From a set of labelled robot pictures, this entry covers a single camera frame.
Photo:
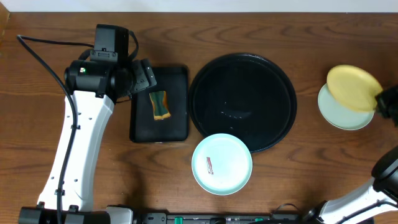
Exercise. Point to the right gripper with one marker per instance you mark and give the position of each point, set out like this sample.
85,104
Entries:
388,98

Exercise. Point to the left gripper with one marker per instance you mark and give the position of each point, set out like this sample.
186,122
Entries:
143,76

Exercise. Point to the orange green sponge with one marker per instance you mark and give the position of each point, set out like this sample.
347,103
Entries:
159,105

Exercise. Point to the yellow plate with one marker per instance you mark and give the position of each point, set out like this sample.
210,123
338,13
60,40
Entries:
353,87

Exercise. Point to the mint plate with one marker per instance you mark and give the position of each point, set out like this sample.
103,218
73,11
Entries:
340,116
222,164

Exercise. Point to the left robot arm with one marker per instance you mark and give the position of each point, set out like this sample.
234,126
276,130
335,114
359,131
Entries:
95,86

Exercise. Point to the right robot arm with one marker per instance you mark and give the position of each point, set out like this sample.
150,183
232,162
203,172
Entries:
379,194

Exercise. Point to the black rectangular tray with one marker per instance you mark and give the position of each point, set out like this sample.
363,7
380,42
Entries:
143,126

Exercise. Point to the black round tray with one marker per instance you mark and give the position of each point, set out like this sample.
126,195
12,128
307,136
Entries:
244,95

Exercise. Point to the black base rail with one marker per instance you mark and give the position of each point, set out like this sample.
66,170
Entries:
163,218

